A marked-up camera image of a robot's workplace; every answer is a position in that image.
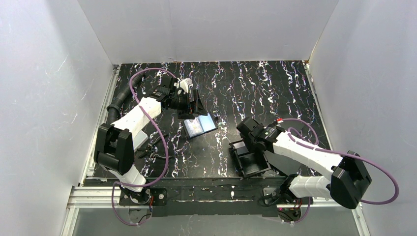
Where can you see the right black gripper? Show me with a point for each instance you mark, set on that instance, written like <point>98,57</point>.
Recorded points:
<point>245,147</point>

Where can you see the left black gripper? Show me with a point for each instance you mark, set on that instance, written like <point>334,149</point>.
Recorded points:
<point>190,104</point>

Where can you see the black plastic tray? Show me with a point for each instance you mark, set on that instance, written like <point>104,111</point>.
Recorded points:
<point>252,164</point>

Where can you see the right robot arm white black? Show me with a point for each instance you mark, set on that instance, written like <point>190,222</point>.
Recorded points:
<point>342,177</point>

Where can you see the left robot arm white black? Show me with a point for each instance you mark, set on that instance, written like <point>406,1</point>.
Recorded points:
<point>116,144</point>

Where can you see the grey flat card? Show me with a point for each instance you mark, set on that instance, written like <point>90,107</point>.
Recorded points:
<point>139,139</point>

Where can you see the black tray lid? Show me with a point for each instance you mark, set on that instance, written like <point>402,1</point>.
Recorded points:
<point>283,164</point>

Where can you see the black pliers tool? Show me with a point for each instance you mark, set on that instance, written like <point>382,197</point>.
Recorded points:
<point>150,150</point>

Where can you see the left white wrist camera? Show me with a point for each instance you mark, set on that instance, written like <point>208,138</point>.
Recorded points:
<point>183,86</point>

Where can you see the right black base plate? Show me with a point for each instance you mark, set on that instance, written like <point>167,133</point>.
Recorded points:
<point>274,196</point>

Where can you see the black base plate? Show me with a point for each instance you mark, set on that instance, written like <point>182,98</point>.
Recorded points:
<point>147,197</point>
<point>274,196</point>

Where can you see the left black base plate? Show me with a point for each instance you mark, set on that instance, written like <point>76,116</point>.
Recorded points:
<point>147,197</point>

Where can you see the aluminium frame rail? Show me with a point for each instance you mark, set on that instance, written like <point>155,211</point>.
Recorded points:
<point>223,210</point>

